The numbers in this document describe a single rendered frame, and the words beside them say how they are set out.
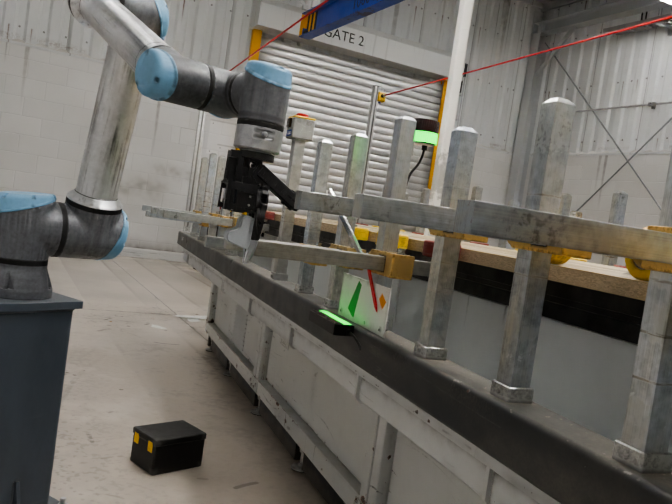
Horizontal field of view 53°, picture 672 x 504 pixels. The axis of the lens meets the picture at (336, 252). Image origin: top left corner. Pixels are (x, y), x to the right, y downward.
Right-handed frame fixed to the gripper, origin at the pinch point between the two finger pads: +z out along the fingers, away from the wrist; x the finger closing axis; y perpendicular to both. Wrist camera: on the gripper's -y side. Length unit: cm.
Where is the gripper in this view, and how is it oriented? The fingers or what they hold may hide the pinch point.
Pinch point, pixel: (249, 257)
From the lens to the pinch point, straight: 132.2
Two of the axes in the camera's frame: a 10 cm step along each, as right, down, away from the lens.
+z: -1.7, 9.8, 0.5
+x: 3.4, 1.0, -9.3
